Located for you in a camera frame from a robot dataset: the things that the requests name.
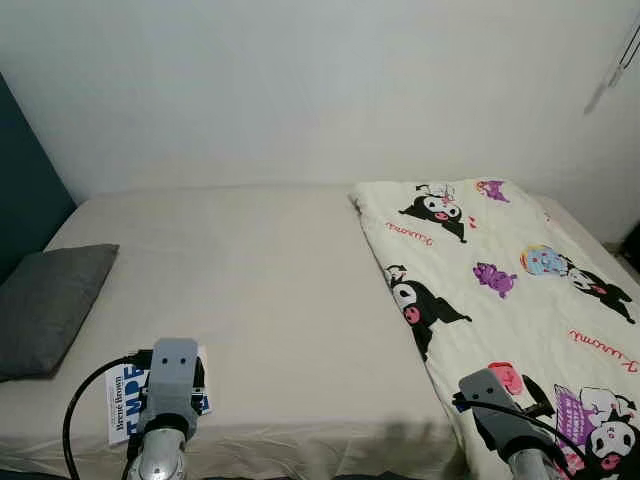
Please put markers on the white book blue letters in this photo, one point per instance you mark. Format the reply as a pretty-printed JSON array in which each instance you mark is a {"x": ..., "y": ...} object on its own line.
[{"x": 125, "y": 405}]

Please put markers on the cream cartoon print blanket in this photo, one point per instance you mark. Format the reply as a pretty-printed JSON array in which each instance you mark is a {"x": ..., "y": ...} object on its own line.
[{"x": 500, "y": 310}]

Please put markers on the grey pillow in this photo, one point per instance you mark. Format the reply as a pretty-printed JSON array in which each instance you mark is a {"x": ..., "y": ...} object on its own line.
[{"x": 50, "y": 305}]

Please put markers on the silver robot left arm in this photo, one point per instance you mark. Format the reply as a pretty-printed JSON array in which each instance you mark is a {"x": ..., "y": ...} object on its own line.
[{"x": 160, "y": 458}]

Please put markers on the beige sheeted mattress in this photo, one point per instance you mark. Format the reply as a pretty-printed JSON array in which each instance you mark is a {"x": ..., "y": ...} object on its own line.
[{"x": 250, "y": 300}]

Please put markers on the dark teal bed base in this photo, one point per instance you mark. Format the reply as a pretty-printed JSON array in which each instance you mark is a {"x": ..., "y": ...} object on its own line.
[{"x": 40, "y": 472}]

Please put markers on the teal upholstered headboard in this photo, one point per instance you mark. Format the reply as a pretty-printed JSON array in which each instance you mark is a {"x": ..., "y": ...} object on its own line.
[{"x": 25, "y": 190}]

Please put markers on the white blind wand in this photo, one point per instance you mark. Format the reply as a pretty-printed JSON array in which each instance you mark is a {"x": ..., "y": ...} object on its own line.
[{"x": 625, "y": 55}]

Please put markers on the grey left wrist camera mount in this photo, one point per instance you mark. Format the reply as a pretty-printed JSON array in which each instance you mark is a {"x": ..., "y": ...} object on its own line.
[{"x": 172, "y": 380}]

